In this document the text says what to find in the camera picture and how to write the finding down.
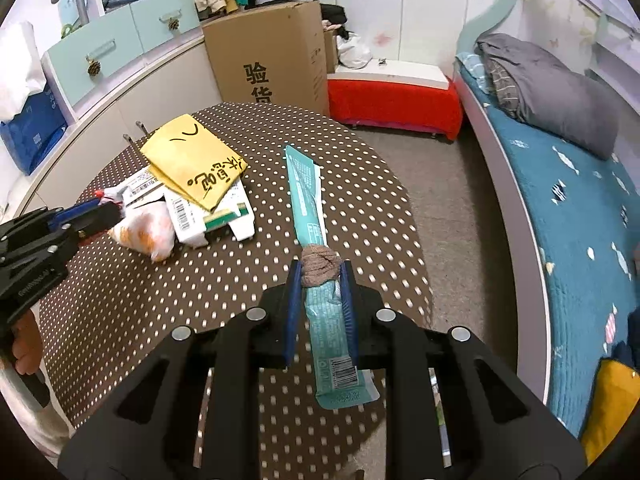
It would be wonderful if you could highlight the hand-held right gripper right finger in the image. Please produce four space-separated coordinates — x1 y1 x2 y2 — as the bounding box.
340 258 588 480

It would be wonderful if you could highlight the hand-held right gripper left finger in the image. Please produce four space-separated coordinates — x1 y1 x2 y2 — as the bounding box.
57 260 306 480

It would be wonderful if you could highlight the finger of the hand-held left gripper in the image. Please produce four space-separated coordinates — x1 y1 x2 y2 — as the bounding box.
52 200 103 226
75 205 123 241

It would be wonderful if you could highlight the clear orange plastic bag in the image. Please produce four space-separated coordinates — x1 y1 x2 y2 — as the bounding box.
107 205 177 262

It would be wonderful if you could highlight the brown knitted sock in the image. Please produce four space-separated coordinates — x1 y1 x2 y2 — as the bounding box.
299 244 344 289

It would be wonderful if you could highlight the long teal packet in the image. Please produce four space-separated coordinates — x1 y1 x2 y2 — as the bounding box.
285 145 381 408

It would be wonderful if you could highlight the person's left forearm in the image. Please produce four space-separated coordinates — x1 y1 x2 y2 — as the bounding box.
0 362 76 456

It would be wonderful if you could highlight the person's left hand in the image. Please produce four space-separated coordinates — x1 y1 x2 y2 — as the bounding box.
10 310 43 376

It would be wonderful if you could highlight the white labelled packet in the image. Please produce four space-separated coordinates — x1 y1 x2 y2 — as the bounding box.
102 167 167 209

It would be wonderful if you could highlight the blue bag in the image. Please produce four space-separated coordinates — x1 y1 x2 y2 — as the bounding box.
0 85 68 176

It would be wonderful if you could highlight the brown polka dot table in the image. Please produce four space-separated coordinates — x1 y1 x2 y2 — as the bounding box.
37 101 433 480

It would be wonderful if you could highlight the yellow paper bag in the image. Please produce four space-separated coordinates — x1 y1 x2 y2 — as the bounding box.
140 115 248 211

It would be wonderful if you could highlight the white green flattened carton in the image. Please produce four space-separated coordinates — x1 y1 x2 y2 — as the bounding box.
165 180 256 248

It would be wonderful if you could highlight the white cabinet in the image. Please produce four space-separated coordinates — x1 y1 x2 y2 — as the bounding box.
0 32 226 221

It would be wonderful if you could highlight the teal drawer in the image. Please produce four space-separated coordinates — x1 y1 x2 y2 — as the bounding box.
42 25 145 107
127 0 201 54

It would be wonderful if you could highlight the large white plastic bag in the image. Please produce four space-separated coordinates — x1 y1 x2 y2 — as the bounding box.
0 22 48 122

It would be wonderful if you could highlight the red storage bench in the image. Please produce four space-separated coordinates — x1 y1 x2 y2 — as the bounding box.
327 59 465 142

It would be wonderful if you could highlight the large cardboard box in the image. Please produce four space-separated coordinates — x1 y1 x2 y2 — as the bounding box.
201 0 331 116

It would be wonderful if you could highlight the teal candy print bedspread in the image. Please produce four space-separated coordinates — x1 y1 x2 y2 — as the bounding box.
457 52 640 438

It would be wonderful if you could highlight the small cardboard box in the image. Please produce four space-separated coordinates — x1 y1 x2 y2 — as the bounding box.
322 27 341 76

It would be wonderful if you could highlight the light blue pillow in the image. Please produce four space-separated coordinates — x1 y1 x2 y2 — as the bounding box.
457 52 493 108

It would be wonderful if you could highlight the yellow jacket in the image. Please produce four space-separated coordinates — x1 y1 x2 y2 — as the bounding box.
580 358 640 466

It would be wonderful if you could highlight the navy cloth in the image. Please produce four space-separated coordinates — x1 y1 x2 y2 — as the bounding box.
607 340 640 367

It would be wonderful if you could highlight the grey folded duvet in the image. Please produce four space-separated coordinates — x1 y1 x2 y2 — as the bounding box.
475 33 621 161

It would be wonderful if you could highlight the black cloth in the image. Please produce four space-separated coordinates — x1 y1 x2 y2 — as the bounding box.
320 4 348 27

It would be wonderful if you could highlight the white teal bed frame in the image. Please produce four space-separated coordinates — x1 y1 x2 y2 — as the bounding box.
452 0 640 443

